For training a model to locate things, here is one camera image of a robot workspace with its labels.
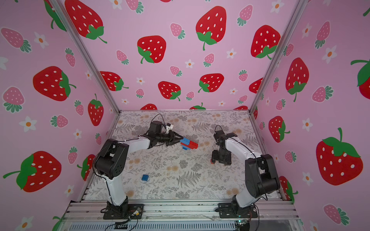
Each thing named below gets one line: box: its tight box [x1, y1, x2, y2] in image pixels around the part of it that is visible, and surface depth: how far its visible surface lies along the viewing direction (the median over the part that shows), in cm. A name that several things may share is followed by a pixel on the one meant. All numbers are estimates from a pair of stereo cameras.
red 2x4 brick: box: [184, 140, 199, 150], surface depth 95 cm
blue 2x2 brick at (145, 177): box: [141, 174, 149, 182], surface depth 87 cm
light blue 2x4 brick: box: [179, 137, 191, 146], surface depth 93 cm
